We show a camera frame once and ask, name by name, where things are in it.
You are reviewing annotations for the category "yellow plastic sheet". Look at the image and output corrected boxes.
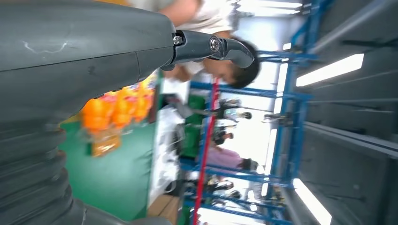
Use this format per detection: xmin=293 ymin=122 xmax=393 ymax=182
xmin=61 ymin=113 xmax=122 ymax=158

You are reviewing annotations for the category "red pole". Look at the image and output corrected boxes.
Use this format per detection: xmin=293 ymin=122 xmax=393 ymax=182
xmin=192 ymin=77 xmax=221 ymax=225

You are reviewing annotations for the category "white desk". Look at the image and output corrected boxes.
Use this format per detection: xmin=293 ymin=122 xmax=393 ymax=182
xmin=148 ymin=76 xmax=191 ymax=207

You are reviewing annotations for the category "cardboard box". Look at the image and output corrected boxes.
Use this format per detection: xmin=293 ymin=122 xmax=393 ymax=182
xmin=147 ymin=195 xmax=182 ymax=225

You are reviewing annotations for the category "blue metal rack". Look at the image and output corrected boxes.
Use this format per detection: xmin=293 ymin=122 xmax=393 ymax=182
xmin=180 ymin=0 xmax=335 ymax=225

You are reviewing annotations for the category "green plastic crate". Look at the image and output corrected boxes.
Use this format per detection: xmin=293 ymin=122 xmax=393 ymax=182
xmin=181 ymin=94 xmax=207 ymax=159

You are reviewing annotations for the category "person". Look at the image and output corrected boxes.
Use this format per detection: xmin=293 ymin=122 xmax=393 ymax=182
xmin=126 ymin=0 xmax=261 ymax=90
xmin=214 ymin=130 xmax=234 ymax=147
xmin=203 ymin=146 xmax=259 ymax=172

